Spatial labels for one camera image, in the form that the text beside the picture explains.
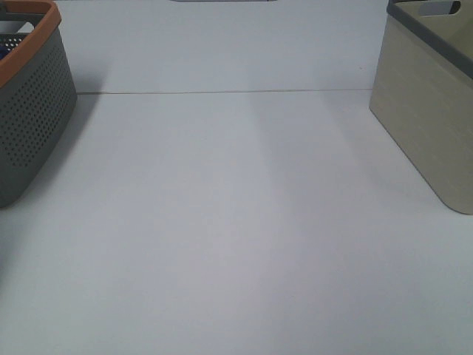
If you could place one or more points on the beige bin grey rim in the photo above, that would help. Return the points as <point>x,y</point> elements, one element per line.
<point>422,93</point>

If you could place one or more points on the grey perforated basket orange rim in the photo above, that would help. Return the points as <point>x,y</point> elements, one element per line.
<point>38,94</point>

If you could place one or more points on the blue cloth in basket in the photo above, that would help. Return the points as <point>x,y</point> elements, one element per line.
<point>3,52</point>

